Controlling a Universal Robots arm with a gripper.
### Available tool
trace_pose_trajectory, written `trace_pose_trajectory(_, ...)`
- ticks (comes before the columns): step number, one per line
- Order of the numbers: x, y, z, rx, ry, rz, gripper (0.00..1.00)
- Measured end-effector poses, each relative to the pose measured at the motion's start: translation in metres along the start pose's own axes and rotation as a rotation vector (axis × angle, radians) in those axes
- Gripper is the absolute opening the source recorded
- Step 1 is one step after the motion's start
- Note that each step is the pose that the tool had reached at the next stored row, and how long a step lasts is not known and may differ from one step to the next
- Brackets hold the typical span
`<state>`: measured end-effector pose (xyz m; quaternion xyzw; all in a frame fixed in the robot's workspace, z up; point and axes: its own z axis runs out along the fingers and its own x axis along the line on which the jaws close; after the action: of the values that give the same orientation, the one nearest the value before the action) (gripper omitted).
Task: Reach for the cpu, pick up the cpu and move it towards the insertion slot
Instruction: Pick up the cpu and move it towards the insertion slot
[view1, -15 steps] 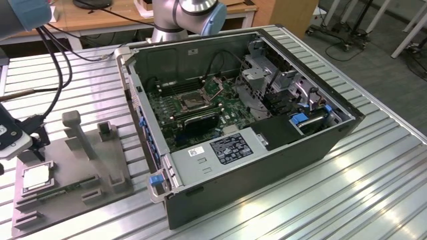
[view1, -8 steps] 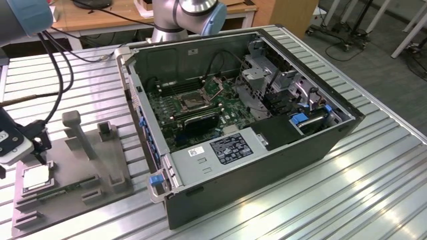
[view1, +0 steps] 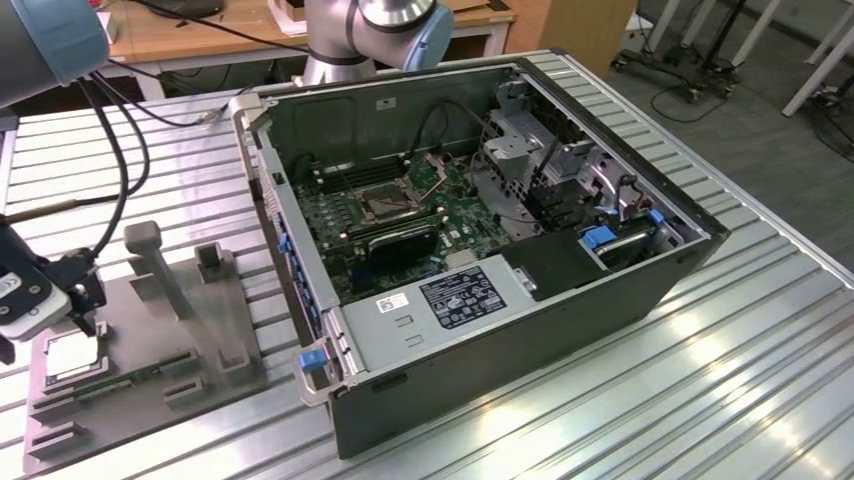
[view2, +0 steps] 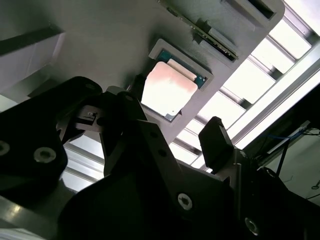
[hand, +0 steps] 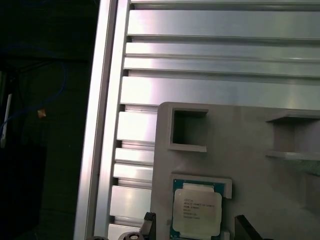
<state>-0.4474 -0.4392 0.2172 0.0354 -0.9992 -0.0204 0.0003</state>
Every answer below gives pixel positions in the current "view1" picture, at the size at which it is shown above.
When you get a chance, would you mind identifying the silver CPU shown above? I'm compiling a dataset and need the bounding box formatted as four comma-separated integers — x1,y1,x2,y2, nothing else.
40,327,112,391

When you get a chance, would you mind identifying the CPU socket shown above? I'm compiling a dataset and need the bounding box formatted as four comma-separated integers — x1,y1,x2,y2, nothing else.
356,182,419,224

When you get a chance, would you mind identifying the grey parts rack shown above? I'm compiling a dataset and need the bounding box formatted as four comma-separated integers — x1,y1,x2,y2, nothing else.
23,221,272,474

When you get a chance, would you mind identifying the green RAM stick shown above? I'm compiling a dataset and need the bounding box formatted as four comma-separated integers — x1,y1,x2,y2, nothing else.
72,357,182,401

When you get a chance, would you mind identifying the grey power supply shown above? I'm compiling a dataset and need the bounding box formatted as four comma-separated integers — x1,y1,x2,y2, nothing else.
330,252,539,376

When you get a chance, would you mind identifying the black graphics card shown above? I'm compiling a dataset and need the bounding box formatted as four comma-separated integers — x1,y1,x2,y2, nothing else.
350,222,446,294

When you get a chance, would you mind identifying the wooden desk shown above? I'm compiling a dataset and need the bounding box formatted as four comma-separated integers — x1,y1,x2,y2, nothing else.
99,0,519,96

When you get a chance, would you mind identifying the thin locking lever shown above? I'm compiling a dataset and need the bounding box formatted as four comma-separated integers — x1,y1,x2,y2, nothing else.
423,169,463,199

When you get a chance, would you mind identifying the green motherboard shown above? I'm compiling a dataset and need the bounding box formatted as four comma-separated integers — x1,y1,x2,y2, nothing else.
292,154,509,296

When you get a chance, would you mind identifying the metal socket cover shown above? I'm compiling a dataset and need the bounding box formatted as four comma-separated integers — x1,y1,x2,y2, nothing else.
418,152,462,184

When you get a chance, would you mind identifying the black open PC case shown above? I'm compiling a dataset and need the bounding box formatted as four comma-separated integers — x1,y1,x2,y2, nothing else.
228,48,730,460

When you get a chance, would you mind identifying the grey metal drive cage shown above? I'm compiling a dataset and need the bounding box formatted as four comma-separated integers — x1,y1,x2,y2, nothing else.
476,79,555,236

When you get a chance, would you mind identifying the black plastic air shroud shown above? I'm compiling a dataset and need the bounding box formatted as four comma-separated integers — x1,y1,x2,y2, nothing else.
499,232,613,301

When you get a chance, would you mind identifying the hard disk in blue carrier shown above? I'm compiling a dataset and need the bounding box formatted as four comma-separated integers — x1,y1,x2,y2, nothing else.
578,219,669,271

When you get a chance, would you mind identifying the wooden cabinet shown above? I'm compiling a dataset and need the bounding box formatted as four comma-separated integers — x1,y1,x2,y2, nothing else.
539,0,635,76

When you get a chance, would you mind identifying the black wheeled stand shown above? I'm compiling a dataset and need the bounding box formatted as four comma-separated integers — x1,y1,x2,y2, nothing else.
610,0,742,104

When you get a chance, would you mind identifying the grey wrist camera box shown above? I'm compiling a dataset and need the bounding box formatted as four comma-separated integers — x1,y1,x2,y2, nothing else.
0,269,72,342

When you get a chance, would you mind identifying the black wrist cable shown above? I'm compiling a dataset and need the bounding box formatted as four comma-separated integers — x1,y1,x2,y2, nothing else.
71,72,156,291

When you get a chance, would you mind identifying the loose cable with clear plug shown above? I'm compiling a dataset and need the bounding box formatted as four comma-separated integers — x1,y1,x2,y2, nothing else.
99,74,219,125

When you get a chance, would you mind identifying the black internal cable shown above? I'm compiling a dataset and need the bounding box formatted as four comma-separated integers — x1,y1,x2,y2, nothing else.
410,98,494,156

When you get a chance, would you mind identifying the white table frame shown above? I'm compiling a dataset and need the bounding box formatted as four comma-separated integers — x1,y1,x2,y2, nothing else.
779,0,854,119

